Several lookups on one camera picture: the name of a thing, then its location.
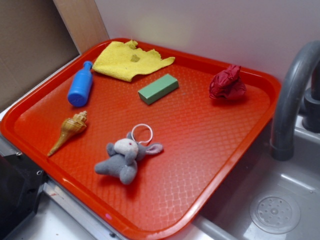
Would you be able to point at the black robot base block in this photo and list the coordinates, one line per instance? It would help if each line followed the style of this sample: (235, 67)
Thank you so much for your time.
(21, 186)

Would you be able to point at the gray plush animal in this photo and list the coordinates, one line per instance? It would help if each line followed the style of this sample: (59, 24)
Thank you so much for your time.
(125, 154)

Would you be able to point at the red plastic tray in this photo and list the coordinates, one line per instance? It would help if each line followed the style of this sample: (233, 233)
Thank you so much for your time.
(203, 139)

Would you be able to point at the green rectangular block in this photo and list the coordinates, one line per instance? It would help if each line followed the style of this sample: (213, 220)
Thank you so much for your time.
(158, 89)

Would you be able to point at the yellow cloth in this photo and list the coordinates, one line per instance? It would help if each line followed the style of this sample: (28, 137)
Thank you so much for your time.
(124, 61)

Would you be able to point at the crumpled dark red cloth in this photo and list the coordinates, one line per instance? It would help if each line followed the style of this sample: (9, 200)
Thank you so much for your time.
(227, 84)

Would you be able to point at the blue plastic bottle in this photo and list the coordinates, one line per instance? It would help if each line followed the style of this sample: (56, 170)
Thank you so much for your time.
(80, 88)

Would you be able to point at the tan spiral seashell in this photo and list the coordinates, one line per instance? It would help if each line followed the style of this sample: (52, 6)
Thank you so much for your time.
(69, 128)

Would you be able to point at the gray toy sink basin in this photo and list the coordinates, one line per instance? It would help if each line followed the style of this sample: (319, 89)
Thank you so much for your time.
(267, 199)

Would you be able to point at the gray toy faucet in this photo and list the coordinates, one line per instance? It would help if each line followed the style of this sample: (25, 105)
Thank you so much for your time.
(299, 94)

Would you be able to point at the brown cardboard panel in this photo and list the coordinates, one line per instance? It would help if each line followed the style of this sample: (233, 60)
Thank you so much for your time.
(34, 43)

